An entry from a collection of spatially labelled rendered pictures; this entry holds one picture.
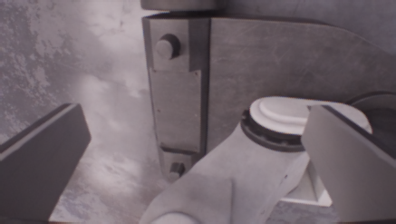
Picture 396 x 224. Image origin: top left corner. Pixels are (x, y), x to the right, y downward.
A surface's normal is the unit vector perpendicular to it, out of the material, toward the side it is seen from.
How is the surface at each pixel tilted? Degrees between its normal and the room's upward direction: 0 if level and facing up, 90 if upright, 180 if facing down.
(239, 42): 0
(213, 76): 0
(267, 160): 90
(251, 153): 90
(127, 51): 0
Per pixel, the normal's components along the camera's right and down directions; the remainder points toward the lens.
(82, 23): -0.20, 0.51
